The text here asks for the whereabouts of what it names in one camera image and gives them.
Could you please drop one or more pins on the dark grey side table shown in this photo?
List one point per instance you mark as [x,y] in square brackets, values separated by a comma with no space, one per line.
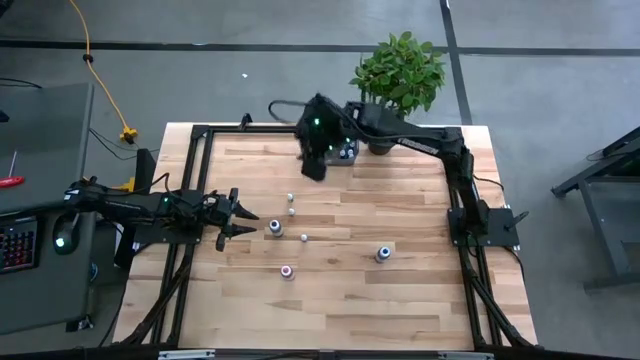
[625,155]

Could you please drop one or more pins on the black clamp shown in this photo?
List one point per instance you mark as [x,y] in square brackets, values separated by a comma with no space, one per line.
[245,121]

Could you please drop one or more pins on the black backlit keyboard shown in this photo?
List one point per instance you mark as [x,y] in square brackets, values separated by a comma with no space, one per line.
[17,247]

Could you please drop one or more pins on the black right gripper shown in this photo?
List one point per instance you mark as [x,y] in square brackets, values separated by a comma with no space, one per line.
[315,160]

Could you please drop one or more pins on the grey desk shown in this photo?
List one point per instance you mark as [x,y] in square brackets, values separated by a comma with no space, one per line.
[45,140]

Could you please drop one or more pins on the clear plastic bin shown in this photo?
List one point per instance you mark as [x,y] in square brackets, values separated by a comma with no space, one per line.
[336,161]

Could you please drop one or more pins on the large blue food coloring bottle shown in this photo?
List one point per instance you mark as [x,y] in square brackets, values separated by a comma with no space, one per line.
[383,252]

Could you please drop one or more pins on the potted green plant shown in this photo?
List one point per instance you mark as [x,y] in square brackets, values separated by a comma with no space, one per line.
[400,75]

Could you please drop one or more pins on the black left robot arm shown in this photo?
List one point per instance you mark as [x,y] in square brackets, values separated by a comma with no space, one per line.
[125,205]

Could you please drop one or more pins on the silver bracket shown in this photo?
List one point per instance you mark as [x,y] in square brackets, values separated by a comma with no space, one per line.
[187,355]
[465,356]

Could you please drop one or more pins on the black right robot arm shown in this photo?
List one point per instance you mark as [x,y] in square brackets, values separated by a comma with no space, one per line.
[425,142]

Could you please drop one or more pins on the yellow plug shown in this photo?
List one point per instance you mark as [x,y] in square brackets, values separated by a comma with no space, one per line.
[128,186]

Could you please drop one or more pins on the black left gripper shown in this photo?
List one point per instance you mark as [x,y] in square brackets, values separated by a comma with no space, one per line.
[220,210]

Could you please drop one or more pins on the large pink food coloring bottle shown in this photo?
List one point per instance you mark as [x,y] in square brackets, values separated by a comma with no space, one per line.
[286,271]

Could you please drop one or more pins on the black computer mouse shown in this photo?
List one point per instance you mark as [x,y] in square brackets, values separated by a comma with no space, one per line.
[65,235]

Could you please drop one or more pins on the large black food coloring bottle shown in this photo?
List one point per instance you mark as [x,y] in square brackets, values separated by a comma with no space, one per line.
[275,226]

